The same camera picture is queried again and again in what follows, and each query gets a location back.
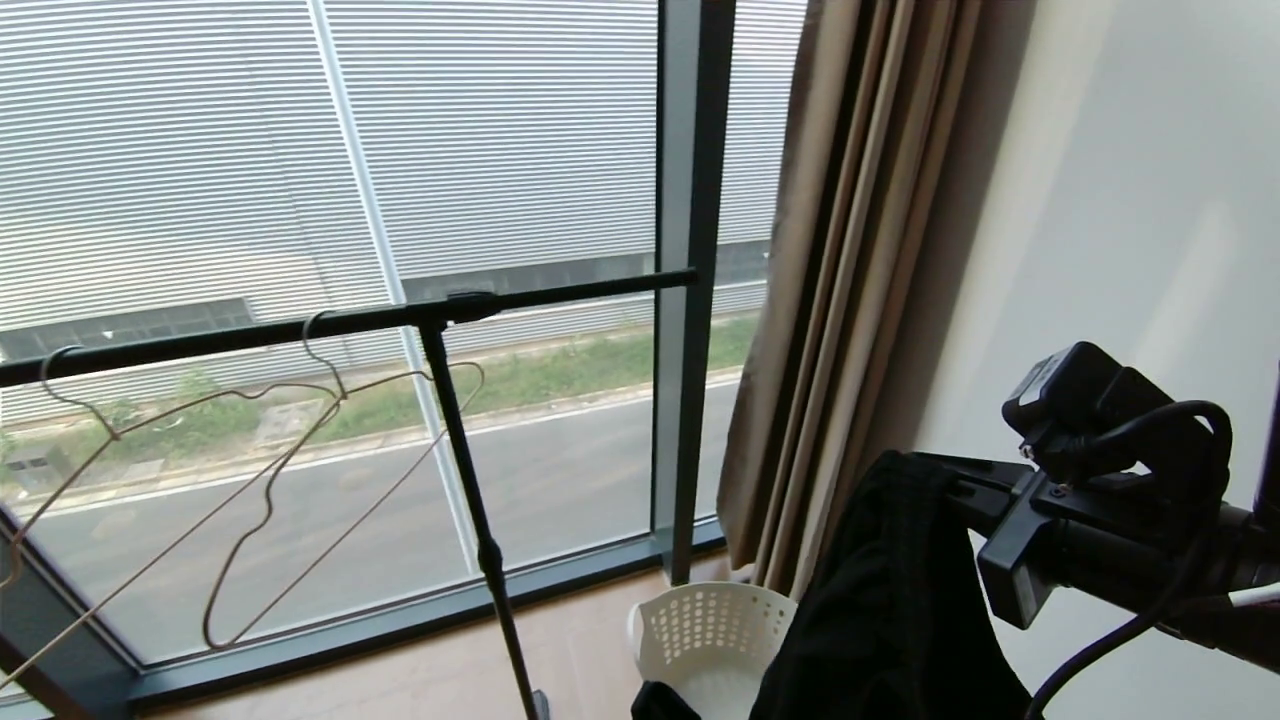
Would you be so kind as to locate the white laundry basket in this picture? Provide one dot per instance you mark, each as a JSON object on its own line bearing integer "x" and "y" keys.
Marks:
{"x": 700, "y": 640}

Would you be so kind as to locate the pink clothes hanger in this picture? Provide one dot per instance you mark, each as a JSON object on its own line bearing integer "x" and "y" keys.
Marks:
{"x": 115, "y": 434}
{"x": 207, "y": 620}

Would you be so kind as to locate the window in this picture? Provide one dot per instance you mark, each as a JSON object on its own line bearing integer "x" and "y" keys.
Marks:
{"x": 690, "y": 150}

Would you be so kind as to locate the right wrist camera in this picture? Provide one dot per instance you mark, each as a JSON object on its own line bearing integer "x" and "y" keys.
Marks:
{"x": 1070, "y": 395}

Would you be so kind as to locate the beige curtain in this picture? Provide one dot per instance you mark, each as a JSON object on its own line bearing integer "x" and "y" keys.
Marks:
{"x": 850, "y": 250}

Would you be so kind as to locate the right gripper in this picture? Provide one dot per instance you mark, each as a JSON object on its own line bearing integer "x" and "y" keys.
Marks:
{"x": 1110, "y": 555}

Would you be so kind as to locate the black garment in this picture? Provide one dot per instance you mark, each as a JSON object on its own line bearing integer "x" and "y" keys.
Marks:
{"x": 660, "y": 705}
{"x": 880, "y": 620}

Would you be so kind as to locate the black clothes rack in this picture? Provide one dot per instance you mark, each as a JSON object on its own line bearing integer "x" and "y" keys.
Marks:
{"x": 200, "y": 345}

